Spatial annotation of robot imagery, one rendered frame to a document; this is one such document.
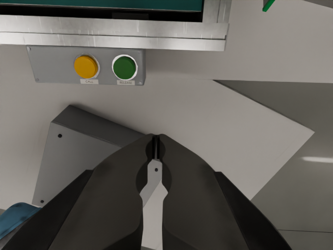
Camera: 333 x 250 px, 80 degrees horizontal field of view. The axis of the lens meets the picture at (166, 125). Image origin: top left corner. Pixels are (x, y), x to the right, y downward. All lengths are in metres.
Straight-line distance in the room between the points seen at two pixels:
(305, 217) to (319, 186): 0.43
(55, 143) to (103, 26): 0.28
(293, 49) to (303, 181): 1.79
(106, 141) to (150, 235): 0.51
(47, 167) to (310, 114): 1.72
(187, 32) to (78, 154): 0.36
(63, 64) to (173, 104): 0.26
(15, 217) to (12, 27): 0.32
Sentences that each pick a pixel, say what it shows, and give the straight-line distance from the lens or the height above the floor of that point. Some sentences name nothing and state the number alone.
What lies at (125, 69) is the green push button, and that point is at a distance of 0.39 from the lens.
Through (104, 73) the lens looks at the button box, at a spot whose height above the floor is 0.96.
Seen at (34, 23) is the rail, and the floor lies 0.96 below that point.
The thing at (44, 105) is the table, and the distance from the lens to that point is 0.61.
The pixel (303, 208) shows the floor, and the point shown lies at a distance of 2.55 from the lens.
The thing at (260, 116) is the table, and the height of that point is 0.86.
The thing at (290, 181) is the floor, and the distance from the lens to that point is 2.20.
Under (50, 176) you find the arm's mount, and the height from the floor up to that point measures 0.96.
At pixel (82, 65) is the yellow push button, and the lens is 0.41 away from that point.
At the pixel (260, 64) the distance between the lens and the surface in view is 0.55.
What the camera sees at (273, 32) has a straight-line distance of 0.54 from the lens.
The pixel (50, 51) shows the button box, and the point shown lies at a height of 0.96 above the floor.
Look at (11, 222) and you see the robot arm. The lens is 0.44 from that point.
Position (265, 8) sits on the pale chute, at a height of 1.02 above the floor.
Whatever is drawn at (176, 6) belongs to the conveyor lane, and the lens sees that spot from 0.40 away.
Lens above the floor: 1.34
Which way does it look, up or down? 62 degrees down
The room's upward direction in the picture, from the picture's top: 178 degrees clockwise
